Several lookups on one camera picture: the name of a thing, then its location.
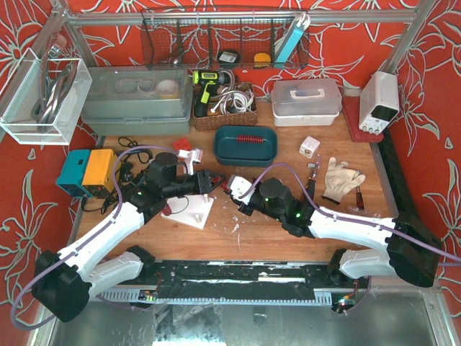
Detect red coil spring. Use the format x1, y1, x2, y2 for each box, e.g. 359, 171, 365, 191
162, 204, 171, 216
236, 135, 251, 143
220, 182, 229, 191
249, 136, 264, 143

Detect red cube power socket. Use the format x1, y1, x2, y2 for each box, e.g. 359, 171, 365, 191
172, 138, 192, 151

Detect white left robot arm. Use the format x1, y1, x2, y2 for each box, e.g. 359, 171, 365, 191
32, 169, 225, 322

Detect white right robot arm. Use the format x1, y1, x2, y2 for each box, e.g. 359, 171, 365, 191
229, 190, 441, 288

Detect teal plastic tray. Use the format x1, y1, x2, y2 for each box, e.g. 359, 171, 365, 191
213, 125, 278, 167

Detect white peg base board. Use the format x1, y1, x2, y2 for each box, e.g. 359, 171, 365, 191
161, 195, 214, 229

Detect woven wicker basket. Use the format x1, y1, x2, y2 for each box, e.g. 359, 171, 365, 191
191, 99, 258, 131

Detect white cube charger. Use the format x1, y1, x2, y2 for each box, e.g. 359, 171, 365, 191
299, 136, 320, 159

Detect white work glove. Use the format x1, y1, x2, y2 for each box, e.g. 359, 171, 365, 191
322, 156, 366, 205

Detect yellow device box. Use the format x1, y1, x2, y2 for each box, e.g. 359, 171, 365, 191
82, 148, 120, 199

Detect small red screwdriver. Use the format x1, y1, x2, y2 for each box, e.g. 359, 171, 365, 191
356, 187, 364, 210

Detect grey plastic storage box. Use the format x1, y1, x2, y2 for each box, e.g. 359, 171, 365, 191
81, 66, 193, 136

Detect white lidded storage box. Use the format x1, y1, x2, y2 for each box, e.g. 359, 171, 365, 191
271, 79, 342, 127

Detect yellow tape measure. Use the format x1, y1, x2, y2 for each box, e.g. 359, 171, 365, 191
254, 52, 272, 68

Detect teal device box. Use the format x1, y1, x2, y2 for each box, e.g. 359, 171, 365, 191
55, 149, 91, 198

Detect red mat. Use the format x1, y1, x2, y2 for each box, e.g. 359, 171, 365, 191
340, 95, 385, 143

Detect white power supply unit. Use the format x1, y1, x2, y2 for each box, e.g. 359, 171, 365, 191
358, 71, 399, 136

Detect clear acrylic bin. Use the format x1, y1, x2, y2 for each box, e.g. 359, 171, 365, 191
1, 49, 92, 146

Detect blue white power strip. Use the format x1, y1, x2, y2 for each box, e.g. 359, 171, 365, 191
274, 17, 310, 68

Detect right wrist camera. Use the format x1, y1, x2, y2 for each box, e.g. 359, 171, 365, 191
228, 175, 254, 200

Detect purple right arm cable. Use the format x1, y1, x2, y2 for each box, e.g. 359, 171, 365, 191
244, 162, 461, 264

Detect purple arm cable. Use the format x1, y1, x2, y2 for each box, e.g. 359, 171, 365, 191
10, 145, 188, 331
244, 162, 461, 264

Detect orange handled screwdriver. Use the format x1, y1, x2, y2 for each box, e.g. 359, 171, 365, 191
306, 154, 321, 200

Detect white coiled cable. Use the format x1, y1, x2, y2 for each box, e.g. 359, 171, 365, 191
214, 89, 255, 114

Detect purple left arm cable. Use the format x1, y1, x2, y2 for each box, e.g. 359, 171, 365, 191
10, 145, 188, 331

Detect yellow green cordless drill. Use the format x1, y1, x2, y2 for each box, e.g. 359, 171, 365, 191
192, 70, 231, 117

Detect black wire mesh shelf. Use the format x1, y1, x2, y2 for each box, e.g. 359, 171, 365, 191
140, 5, 310, 69

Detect grey cables in bin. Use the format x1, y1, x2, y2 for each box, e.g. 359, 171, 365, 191
31, 63, 77, 128

